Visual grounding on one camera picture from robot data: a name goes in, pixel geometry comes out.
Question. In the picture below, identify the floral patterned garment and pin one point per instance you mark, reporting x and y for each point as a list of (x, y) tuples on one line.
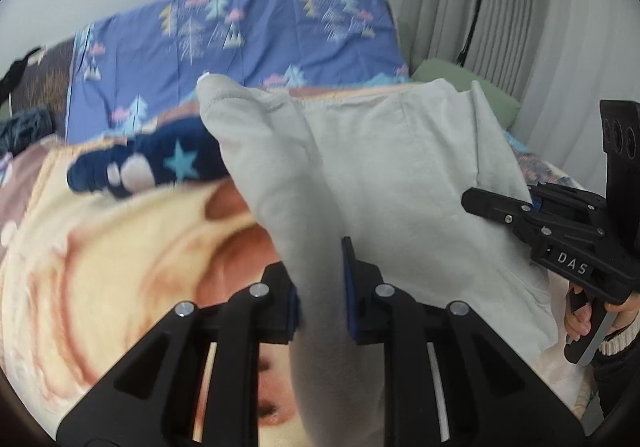
[(535, 170)]

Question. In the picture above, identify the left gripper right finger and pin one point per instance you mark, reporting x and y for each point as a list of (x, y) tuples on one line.
[(449, 379)]

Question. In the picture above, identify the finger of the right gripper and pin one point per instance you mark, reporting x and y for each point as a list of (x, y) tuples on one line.
[(511, 212), (577, 205)]

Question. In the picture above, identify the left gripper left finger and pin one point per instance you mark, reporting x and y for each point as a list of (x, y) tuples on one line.
[(150, 397)]

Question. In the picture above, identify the light grey t-shirt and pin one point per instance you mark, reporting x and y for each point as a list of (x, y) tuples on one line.
[(388, 171)]

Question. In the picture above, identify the navy star plush garment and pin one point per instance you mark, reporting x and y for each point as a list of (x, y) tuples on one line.
[(178, 152)]

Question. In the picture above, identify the dark tree-print pillow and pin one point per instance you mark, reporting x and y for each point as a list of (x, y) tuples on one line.
[(45, 83)]

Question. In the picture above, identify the cream peach plush blanket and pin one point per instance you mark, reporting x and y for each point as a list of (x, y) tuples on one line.
[(87, 275)]

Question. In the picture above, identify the person's right hand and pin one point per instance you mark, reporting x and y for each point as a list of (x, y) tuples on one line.
[(577, 323)]

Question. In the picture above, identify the person's right forearm sleeve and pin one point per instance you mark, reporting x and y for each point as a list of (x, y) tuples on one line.
[(615, 364)]

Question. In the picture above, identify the blue tree-print pillow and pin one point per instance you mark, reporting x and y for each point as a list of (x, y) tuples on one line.
[(131, 67)]

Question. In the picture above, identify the green pillow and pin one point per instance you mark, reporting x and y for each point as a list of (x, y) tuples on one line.
[(504, 106)]

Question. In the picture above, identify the black garment on headboard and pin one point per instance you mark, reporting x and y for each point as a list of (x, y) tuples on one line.
[(14, 75)]

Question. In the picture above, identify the dark teal fuzzy blanket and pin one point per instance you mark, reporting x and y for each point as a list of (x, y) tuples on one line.
[(24, 129)]

